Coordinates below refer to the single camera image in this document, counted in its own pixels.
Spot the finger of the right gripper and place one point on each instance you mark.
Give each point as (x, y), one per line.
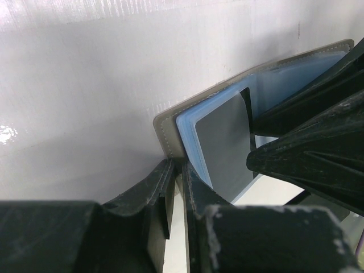
(339, 82)
(324, 155)

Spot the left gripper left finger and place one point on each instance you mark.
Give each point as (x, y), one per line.
(143, 217)

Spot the grey card holder wallet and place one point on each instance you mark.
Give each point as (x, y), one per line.
(269, 84)

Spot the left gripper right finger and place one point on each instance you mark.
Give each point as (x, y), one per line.
(201, 208)

